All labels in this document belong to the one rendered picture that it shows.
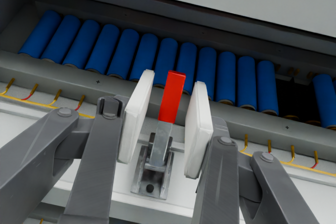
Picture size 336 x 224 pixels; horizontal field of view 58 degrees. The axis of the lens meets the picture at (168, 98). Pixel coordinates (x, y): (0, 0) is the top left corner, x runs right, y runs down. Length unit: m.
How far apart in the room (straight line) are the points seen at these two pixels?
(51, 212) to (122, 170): 0.17
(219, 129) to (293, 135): 0.12
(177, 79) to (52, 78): 0.11
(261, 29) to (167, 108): 0.16
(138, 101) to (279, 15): 0.08
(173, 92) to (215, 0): 0.07
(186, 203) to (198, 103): 0.10
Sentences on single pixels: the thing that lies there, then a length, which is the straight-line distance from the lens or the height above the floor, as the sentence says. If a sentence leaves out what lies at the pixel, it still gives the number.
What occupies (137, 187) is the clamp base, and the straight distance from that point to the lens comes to 0.23.
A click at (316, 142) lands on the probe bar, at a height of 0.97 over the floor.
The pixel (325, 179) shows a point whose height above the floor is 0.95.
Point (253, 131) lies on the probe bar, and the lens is 0.27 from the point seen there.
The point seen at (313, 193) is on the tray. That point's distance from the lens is 0.29.
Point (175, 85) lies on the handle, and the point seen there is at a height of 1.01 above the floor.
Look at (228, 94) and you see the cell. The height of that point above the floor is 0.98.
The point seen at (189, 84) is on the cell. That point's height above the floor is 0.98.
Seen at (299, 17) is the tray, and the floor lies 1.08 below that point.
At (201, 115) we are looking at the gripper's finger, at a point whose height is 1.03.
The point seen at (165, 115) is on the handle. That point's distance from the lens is 0.21.
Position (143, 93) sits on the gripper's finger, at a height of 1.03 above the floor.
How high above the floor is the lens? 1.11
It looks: 33 degrees down
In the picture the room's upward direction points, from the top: 14 degrees clockwise
